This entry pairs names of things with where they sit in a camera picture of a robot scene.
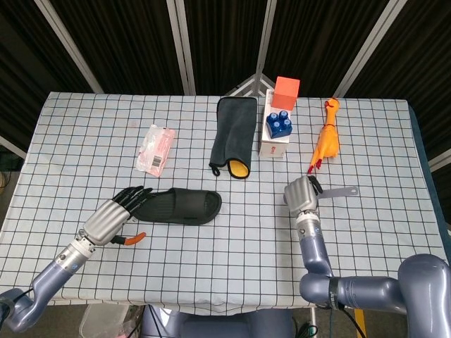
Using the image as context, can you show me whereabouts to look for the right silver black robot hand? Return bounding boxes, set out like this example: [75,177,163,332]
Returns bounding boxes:
[283,175,323,215]

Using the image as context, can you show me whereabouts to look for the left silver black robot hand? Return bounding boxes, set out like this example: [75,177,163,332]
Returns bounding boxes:
[81,185,154,247]

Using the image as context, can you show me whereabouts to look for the black slipper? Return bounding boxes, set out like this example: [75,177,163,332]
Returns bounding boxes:
[132,187,223,226]

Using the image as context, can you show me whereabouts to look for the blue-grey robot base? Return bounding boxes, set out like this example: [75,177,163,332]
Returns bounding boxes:
[140,304,295,338]

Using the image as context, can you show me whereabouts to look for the white cardboard box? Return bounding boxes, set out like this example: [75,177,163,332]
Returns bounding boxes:
[258,88,297,160]

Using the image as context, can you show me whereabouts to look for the yellow rubber chicken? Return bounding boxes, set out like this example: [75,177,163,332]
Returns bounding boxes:
[307,97,341,175]

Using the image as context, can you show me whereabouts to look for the blue building block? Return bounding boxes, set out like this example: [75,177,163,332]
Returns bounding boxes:
[266,109,295,140]

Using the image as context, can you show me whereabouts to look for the pink plastic package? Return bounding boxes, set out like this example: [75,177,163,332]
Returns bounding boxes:
[135,123,176,177]

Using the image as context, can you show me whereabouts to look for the dark grey towel yellow lining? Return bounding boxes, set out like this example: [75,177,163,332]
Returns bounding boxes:
[208,96,259,180]

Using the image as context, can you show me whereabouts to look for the white checkered tablecloth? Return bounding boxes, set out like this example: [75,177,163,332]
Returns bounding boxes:
[0,92,451,316]

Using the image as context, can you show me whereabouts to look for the orange cube box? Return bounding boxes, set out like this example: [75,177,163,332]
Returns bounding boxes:
[271,76,302,112]

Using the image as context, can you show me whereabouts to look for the white metal screen foot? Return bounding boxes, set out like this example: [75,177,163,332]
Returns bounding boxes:
[234,72,276,98]

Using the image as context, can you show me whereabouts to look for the black folding screen white frames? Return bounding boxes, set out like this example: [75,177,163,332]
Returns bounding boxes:
[0,0,451,170]

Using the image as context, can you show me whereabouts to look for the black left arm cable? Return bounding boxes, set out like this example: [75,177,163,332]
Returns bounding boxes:
[0,287,38,311]

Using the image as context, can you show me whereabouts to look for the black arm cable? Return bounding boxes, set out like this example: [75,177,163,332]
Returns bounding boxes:
[329,277,367,338]
[0,287,38,311]

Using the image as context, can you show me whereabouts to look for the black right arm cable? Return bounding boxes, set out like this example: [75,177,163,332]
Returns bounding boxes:
[329,277,367,338]

